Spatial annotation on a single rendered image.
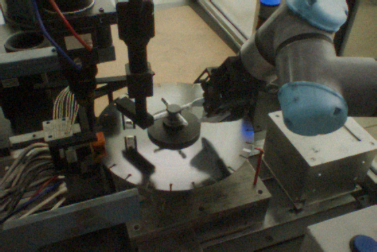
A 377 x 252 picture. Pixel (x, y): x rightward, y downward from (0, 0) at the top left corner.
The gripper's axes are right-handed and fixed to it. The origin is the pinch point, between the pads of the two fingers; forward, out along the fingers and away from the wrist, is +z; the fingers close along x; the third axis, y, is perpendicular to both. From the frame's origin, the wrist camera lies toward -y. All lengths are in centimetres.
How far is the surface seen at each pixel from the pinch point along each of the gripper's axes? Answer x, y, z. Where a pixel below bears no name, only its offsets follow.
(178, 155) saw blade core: 6.0, 8.4, 2.7
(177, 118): -1.0, 6.8, 1.0
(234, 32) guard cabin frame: -44, -51, 36
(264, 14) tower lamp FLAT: -18.1, -17.9, -8.3
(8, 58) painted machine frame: -25.5, 31.9, 15.3
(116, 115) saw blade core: -8.1, 14.1, 12.2
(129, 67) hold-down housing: -7.6, 18.2, -8.8
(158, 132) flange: -0.3, 9.5, 5.4
